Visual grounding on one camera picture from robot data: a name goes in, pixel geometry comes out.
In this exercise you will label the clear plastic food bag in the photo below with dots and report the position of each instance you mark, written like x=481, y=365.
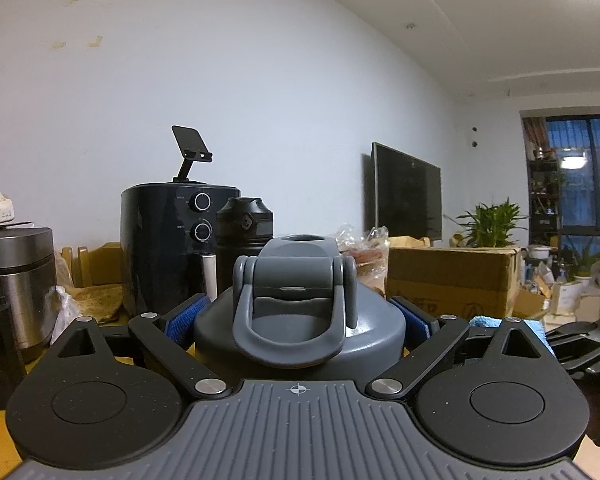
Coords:
x=365, y=255

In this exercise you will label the barred window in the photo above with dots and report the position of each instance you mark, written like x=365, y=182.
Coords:
x=580, y=175

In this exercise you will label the black frosted water bottle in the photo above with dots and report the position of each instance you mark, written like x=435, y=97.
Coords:
x=242, y=230

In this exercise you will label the dark storage shelf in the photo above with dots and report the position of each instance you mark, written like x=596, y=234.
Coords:
x=545, y=195

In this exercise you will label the black phone stand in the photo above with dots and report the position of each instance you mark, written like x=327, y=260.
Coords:
x=190, y=142

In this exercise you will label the cardboard box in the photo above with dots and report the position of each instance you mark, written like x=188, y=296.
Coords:
x=450, y=280

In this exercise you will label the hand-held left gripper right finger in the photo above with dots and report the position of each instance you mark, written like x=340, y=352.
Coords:
x=415, y=322

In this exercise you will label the potted green plant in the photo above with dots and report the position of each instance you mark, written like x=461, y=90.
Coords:
x=490, y=225

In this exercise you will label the blue microfiber cloth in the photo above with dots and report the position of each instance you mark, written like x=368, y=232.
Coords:
x=535, y=327

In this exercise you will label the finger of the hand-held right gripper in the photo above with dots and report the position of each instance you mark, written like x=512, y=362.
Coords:
x=595, y=357
x=590, y=334

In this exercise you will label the flat-screen television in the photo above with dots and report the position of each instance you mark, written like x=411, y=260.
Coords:
x=407, y=195

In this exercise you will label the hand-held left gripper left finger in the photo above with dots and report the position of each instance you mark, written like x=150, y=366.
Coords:
x=185, y=322

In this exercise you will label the white plastic bag of grains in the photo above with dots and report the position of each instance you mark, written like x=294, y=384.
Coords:
x=65, y=317

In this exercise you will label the dark blue air fryer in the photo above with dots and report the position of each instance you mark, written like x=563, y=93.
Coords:
x=155, y=250

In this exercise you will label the silver rice cooker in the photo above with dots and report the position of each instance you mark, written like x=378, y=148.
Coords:
x=20, y=280

